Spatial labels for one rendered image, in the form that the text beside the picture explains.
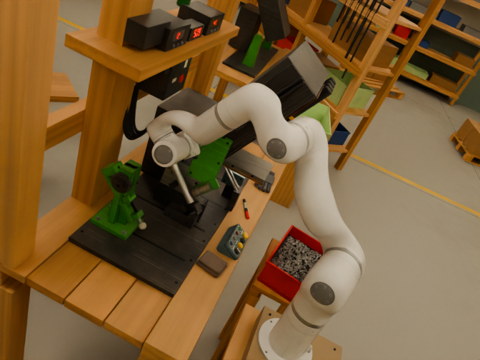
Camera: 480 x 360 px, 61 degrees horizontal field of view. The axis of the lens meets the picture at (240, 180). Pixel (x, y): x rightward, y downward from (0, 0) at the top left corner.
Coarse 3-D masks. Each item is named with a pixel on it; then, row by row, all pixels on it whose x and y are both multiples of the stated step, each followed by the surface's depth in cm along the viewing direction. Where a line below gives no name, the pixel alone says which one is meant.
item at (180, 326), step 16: (272, 160) 234; (256, 192) 202; (272, 192) 207; (240, 208) 187; (256, 208) 191; (224, 224) 174; (240, 224) 178; (224, 256) 159; (192, 272) 147; (208, 272) 149; (224, 272) 152; (192, 288) 141; (208, 288) 144; (176, 304) 133; (192, 304) 136; (208, 304) 138; (160, 320) 127; (176, 320) 129; (192, 320) 131; (160, 336) 122; (176, 336) 124; (192, 336) 126; (144, 352) 122; (160, 352) 119; (176, 352) 120
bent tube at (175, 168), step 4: (176, 164) 160; (172, 168) 160; (176, 168) 160; (176, 172) 160; (180, 172) 161; (176, 176) 160; (180, 176) 160; (176, 180) 161; (180, 180) 160; (184, 180) 162; (180, 184) 161; (184, 184) 161; (180, 188) 162; (184, 188) 161; (188, 188) 162; (184, 192) 161; (188, 192) 162; (184, 196) 162; (188, 196) 162; (192, 196) 163; (188, 200) 162; (192, 200) 162
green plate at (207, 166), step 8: (208, 144) 158; (216, 144) 157; (224, 144) 157; (200, 152) 160; (208, 152) 159; (216, 152) 158; (224, 152) 158; (192, 160) 161; (200, 160) 160; (208, 160) 160; (216, 160) 159; (192, 168) 162; (200, 168) 161; (208, 168) 161; (216, 168) 160; (192, 176) 163; (200, 176) 162; (208, 176) 161
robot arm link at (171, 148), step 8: (168, 136) 129; (176, 136) 132; (160, 144) 126; (168, 144) 125; (176, 144) 128; (184, 144) 134; (152, 152) 127; (160, 152) 126; (168, 152) 125; (176, 152) 126; (184, 152) 133; (160, 160) 127; (168, 160) 126; (176, 160) 127
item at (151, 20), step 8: (136, 16) 120; (144, 16) 122; (152, 16) 125; (160, 16) 128; (128, 24) 117; (136, 24) 116; (144, 24) 117; (152, 24) 119; (160, 24) 122; (168, 24) 127; (128, 32) 118; (136, 32) 117; (144, 32) 116; (152, 32) 120; (160, 32) 124; (128, 40) 119; (136, 40) 118; (144, 40) 118; (152, 40) 122; (160, 40) 127; (144, 48) 120
